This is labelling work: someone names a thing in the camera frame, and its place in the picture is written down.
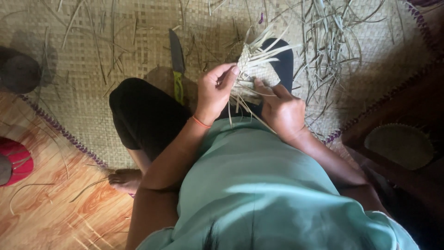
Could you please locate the person's right hand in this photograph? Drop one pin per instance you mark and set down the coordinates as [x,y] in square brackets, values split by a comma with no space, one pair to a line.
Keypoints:
[282,111]

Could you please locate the pile of loose straw strips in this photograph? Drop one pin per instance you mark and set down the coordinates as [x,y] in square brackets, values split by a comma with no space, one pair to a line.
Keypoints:
[329,45]

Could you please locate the red plastic container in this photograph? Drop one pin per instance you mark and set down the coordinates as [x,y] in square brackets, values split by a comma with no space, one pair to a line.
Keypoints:
[15,161]

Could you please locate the black trousers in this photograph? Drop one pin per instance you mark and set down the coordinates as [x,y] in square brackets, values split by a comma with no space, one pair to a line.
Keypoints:
[173,104]

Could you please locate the person's left hand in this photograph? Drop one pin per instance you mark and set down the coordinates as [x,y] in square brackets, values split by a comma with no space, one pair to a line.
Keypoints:
[211,95]

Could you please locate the green shirt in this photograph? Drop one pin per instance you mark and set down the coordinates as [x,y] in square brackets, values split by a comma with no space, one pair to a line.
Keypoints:
[270,194]

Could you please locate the round woven straw lid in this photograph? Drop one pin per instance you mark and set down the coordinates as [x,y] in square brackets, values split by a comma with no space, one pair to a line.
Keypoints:
[399,145]

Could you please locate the dark wooden furniture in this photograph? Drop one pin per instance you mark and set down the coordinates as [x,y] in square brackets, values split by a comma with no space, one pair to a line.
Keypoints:
[402,139]

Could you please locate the small woven straw piece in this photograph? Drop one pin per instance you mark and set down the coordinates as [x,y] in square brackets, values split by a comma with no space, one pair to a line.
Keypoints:
[255,66]

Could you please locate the orange wrist band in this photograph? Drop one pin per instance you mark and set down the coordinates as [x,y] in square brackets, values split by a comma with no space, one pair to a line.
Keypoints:
[201,122]

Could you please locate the dark round object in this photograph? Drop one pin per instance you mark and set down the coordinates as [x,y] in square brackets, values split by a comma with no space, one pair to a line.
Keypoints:
[20,73]

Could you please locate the large woven straw mat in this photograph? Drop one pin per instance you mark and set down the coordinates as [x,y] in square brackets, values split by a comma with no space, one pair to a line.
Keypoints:
[194,62]

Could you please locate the person's bare foot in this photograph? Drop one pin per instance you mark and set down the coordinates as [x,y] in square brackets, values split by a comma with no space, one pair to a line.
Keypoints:
[125,180]

